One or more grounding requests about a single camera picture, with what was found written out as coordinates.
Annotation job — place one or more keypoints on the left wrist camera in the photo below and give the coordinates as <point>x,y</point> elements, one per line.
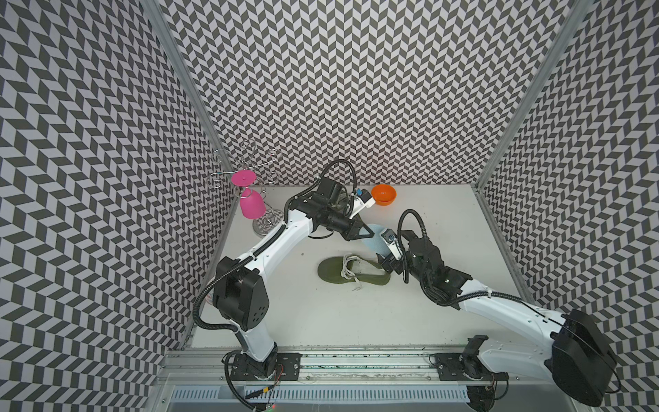
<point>362,200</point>

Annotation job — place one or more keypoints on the orange bowl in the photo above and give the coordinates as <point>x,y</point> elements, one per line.
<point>383,195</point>

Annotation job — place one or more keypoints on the olive green sandal with laces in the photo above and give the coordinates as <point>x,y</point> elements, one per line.
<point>342,201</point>

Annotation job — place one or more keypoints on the silver wire glass rack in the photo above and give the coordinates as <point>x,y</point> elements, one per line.
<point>263,162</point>

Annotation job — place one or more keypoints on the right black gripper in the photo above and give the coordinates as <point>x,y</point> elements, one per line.
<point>390,263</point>

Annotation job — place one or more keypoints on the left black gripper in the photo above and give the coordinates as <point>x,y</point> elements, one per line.
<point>352,233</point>

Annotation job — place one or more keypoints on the grey-blue insole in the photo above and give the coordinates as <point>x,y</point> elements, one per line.
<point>376,244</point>

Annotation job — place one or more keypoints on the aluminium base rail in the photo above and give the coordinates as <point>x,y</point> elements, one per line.
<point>345,379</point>

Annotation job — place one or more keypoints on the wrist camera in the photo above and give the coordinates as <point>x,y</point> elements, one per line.
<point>390,239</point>
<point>362,200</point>

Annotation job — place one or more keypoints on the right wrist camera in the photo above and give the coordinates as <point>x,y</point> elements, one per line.
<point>390,239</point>

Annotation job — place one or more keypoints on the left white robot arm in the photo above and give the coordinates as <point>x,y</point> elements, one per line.
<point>236,299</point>

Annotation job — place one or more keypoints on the pink plastic wine glass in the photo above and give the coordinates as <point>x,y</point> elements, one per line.
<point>252,204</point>

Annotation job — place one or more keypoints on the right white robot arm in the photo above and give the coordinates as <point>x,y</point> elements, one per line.
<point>568,349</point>

